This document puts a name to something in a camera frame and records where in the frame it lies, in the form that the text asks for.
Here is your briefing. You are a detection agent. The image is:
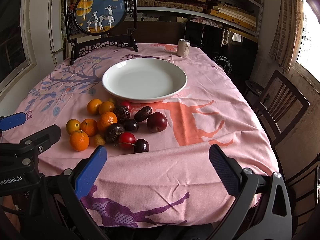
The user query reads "white ceramic plate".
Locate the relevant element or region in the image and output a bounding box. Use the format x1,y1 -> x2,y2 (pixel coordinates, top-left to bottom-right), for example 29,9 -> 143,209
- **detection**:
102,58 -> 188,103

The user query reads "beige longan fruit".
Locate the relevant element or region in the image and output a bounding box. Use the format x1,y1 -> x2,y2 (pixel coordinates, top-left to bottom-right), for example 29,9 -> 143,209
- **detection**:
89,134 -> 106,148

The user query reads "red cherry tomato back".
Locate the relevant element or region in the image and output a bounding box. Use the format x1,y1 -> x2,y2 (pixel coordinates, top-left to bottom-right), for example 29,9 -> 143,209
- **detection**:
120,100 -> 132,111

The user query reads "small yellow orange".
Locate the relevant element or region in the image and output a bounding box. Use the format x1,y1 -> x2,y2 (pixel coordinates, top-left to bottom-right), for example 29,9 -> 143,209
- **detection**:
66,119 -> 81,134

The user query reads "small dark plum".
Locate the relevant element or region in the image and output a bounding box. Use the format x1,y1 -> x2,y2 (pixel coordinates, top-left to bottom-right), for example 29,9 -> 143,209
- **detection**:
123,119 -> 139,133

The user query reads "mandarin orange front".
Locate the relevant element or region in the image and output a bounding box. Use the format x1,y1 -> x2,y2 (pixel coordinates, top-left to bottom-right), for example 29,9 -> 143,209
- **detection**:
69,130 -> 89,152

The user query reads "dark red cherry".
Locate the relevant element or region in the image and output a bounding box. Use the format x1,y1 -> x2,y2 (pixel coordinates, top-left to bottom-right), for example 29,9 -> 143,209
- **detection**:
133,139 -> 150,153

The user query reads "red cherry tomato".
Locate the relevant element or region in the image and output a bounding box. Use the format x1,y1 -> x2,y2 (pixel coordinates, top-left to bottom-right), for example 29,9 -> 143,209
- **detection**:
120,100 -> 132,111
118,132 -> 136,150

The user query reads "beige drink can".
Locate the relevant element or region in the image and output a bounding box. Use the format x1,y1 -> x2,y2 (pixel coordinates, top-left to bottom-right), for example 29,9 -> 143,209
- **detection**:
176,39 -> 190,57

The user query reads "round deer painting screen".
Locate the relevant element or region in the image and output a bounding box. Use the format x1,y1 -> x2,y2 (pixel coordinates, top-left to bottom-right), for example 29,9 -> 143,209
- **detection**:
63,0 -> 138,64

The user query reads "dark wooden chair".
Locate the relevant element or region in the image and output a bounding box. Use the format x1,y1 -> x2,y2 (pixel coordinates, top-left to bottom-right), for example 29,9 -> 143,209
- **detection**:
252,70 -> 310,147

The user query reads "yellow kumquat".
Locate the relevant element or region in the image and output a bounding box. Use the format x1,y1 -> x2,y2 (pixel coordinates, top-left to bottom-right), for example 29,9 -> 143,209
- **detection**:
99,101 -> 115,115
87,99 -> 102,115

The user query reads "large dark red plum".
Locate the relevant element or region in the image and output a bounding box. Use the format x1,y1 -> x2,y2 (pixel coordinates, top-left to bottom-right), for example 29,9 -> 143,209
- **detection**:
146,112 -> 168,133

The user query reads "wrinkled dark passion fruit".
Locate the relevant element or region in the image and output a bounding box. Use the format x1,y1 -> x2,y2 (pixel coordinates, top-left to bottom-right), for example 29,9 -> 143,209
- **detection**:
113,105 -> 131,124

